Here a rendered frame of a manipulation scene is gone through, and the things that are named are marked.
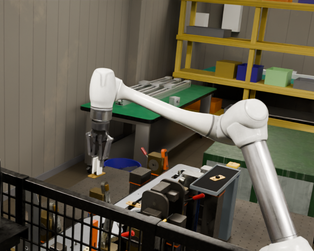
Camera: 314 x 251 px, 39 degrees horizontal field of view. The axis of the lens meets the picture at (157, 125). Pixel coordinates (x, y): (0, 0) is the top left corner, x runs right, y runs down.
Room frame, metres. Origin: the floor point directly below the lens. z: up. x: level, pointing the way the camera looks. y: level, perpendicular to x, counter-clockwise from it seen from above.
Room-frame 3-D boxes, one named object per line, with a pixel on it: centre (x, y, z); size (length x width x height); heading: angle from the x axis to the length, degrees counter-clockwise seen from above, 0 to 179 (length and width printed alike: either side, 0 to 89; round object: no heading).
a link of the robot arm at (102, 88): (1.77, 0.24, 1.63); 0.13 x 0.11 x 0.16; 7
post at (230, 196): (2.30, -0.44, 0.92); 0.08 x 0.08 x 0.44; 63
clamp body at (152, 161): (2.63, -0.01, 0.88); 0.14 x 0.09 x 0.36; 63
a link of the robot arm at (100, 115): (1.76, 0.23, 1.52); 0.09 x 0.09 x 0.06
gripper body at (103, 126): (1.76, 0.24, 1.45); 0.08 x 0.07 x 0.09; 62
